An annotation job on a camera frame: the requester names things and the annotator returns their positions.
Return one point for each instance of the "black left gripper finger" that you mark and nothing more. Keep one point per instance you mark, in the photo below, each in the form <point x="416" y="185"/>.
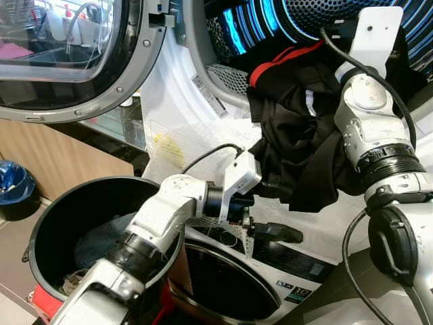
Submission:
<point x="277" y="232"/>
<point x="264" y="191"/>

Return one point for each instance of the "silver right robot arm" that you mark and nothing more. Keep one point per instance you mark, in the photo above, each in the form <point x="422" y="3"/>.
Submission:
<point x="379" y="128"/>

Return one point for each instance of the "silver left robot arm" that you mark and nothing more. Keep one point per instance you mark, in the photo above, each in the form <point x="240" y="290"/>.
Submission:
<point x="162" y="210"/>

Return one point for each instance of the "white washing machine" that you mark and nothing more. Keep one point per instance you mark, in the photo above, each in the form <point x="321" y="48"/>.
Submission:
<point x="298" y="294"/>

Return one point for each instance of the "dark round washer door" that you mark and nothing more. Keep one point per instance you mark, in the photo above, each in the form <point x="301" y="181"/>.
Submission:
<point x="223" y="284"/>

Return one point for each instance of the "yellow round label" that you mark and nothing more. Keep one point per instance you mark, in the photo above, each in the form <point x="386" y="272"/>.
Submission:
<point x="168" y="150"/>

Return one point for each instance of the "white barcode label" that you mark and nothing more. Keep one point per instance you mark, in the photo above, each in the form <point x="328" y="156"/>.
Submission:
<point x="205" y="95"/>

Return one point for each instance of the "grey perforated lint filter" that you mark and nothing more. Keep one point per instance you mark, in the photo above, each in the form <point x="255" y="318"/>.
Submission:
<point x="230" y="80"/>

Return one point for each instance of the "white front-load dryer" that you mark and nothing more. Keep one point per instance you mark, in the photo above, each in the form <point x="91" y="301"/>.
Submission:
<point x="176" y="88"/>

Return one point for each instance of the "blue denim jeans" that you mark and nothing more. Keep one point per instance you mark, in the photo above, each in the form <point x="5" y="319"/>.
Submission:
<point x="101" y="240"/>

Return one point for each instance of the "round grey dryer door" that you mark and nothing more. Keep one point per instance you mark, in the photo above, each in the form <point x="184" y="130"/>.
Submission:
<point x="145" y="68"/>

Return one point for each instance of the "black round laundry bucket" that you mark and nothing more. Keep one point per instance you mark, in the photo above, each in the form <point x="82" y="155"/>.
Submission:
<point x="67" y="210"/>

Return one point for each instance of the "beige knitted cloth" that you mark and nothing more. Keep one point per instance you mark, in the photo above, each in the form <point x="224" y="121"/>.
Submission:
<point x="71" y="281"/>

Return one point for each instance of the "wooden cabinet with black top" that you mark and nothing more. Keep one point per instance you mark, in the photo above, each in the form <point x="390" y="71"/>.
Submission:
<point x="61" y="156"/>

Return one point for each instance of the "red plastic stool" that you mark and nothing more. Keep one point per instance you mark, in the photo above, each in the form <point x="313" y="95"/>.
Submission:
<point x="44" y="301"/>

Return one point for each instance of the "black bin with blue bag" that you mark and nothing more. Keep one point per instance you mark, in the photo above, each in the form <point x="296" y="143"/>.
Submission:
<point x="15" y="186"/>

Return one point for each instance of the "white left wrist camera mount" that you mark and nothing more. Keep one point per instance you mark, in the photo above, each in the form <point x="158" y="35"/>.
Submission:
<point x="240" y="177"/>

